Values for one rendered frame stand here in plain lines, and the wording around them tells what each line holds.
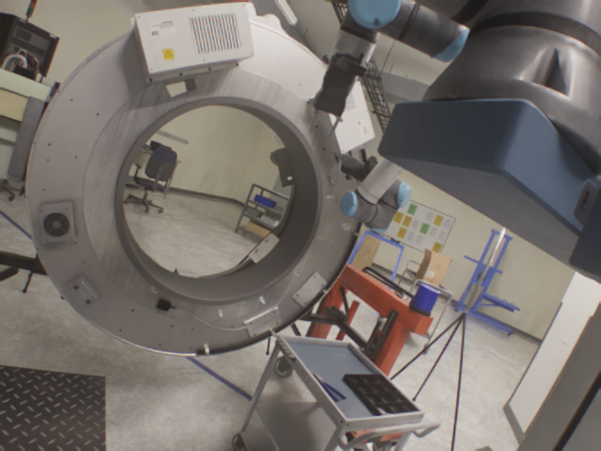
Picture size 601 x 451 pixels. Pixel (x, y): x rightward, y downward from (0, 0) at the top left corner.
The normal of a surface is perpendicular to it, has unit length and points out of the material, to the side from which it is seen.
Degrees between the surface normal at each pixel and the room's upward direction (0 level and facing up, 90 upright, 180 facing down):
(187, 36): 90
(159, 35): 90
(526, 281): 90
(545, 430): 90
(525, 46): 70
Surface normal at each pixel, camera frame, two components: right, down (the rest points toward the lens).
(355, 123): 0.46, 0.30
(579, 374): -0.84, -0.28
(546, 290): -0.33, -0.01
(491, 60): -0.51, -0.49
